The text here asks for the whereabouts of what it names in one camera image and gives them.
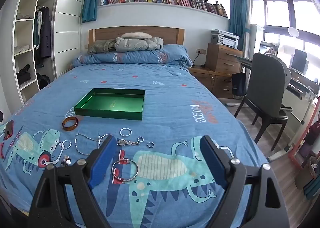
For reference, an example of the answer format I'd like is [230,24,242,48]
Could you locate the white desk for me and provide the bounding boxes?
[269,68,320,161]

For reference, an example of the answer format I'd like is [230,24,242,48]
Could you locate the silver wristwatch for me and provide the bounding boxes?
[116,138,140,147]

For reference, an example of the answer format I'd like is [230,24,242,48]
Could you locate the white printer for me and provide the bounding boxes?
[210,29,241,49]

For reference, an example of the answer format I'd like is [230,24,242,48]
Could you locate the silver chain necklace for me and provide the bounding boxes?
[74,133,99,155]

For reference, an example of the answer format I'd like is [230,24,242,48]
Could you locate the olive jacket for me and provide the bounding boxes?
[87,39,118,55]

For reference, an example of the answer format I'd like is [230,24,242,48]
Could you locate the grey chair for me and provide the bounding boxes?
[234,53,293,152]

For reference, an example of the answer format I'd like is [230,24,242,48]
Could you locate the grey down jacket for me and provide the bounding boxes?
[114,32,164,52]

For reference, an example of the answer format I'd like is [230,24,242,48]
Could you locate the white wardrobe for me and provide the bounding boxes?
[12,0,89,104]

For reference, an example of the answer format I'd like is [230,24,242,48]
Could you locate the blue printed bed sheet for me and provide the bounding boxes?
[0,64,269,228]

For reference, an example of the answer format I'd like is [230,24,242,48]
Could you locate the round white lamp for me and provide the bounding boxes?
[287,27,300,41]

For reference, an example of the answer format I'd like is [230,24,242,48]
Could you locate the tall white appliance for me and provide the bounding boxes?
[250,24,264,58]

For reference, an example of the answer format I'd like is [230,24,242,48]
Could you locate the dark hanging coat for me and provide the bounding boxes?
[40,6,52,59]

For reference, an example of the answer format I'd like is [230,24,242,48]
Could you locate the folded blue quilt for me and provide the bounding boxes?
[72,44,193,70]

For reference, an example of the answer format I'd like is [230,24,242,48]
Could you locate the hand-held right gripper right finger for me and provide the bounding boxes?
[199,135,288,228]

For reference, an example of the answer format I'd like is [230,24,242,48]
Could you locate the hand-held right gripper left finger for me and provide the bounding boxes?
[27,135,118,228]

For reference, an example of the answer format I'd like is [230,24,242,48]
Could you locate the wooden drawer cabinet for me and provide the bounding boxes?
[205,43,244,74]

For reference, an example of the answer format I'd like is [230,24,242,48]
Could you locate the folded white clothes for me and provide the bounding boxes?
[14,44,29,54]

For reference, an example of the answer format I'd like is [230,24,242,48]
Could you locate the green shallow box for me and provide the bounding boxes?
[74,88,146,121]

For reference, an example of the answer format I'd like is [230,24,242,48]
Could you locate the dark tote bag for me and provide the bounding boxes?
[232,72,248,97]

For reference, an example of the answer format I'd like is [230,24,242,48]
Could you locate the dark monitor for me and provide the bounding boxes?
[291,49,308,73]

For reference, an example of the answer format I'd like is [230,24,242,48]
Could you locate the low wooden cabinet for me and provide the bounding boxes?
[189,65,235,98]

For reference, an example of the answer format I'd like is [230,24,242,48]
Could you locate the amber bangle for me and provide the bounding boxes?
[62,116,79,132]

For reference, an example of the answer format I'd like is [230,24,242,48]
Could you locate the silver bangle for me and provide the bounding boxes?
[112,158,139,182]

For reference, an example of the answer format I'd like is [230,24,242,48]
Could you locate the green and white hanging jacket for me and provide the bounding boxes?
[34,9,42,49]

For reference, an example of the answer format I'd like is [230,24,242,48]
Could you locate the red phone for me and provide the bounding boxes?
[4,119,14,140]

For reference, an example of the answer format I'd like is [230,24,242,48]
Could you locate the black folded clothes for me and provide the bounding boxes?
[37,73,50,89]

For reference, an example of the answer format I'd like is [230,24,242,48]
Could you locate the silver beaded bracelet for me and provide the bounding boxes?
[97,133,112,149]

